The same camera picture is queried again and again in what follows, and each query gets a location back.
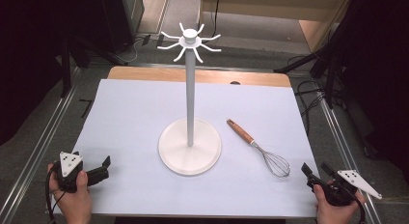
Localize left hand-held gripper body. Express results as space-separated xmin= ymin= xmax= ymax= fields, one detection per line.
xmin=54 ymin=152 xmax=89 ymax=193

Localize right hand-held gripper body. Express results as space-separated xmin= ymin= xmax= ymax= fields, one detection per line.
xmin=317 ymin=169 xmax=383 ymax=208

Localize wooden handled metal whisk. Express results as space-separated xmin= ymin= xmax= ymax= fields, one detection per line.
xmin=226 ymin=118 xmax=291 ymax=180

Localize white hook rack stand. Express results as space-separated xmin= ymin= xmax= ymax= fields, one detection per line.
xmin=156 ymin=21 xmax=223 ymax=177

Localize person's right hand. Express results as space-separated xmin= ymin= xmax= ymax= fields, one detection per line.
xmin=313 ymin=183 xmax=367 ymax=224

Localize person's left hand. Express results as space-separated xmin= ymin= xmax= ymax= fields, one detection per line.
xmin=47 ymin=163 xmax=93 ymax=224

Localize white table mat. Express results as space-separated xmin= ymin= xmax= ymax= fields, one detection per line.
xmin=52 ymin=77 xmax=320 ymax=219

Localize black metal stand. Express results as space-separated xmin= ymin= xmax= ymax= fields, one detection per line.
xmin=59 ymin=33 xmax=124 ymax=98
xmin=273 ymin=0 xmax=365 ymax=110

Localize dark curtain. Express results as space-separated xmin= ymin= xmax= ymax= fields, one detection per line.
xmin=336 ymin=0 xmax=409 ymax=177
xmin=0 ymin=0 xmax=70 ymax=147

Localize black cabinet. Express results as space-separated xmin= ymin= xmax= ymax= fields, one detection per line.
xmin=98 ymin=0 xmax=146 ymax=55

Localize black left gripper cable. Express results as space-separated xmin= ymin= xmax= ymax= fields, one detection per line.
xmin=44 ymin=170 xmax=67 ymax=224

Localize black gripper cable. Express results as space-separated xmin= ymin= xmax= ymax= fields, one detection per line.
xmin=44 ymin=170 xmax=67 ymax=224
xmin=348 ymin=186 xmax=368 ymax=224

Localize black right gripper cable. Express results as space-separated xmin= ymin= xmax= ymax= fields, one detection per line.
xmin=348 ymin=186 xmax=368 ymax=224

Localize metal floor rail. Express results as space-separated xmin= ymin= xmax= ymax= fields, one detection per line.
xmin=0 ymin=67 xmax=83 ymax=224
xmin=314 ymin=85 xmax=385 ymax=224

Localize black floor cables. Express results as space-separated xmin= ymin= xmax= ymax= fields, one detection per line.
xmin=286 ymin=54 xmax=326 ymax=136

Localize white floor cable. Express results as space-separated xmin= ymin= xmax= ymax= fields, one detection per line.
xmin=114 ymin=36 xmax=147 ymax=65

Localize black hanging cable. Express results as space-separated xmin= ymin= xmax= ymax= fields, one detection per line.
xmin=209 ymin=0 xmax=222 ymax=39

